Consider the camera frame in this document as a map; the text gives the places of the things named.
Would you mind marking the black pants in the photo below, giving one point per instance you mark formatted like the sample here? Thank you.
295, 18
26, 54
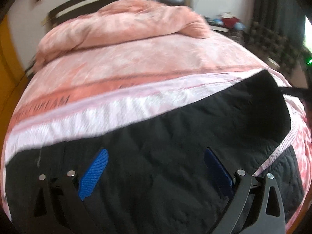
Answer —
156, 179

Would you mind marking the cluttered bedside table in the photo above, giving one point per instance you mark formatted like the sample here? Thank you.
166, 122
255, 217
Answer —
229, 26

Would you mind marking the dark curtain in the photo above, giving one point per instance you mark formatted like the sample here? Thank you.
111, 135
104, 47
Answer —
277, 32

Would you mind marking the pink crumpled duvet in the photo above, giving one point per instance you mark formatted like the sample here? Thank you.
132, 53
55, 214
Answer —
119, 22

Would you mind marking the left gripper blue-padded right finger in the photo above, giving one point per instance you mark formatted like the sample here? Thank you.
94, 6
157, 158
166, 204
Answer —
266, 213

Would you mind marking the pink patterned bed blanket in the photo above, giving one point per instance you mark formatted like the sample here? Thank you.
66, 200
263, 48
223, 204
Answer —
91, 92

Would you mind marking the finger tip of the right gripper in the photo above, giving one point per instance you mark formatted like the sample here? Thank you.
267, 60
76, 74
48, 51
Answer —
301, 93

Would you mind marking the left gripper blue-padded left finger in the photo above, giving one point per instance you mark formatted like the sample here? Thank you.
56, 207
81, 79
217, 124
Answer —
57, 204

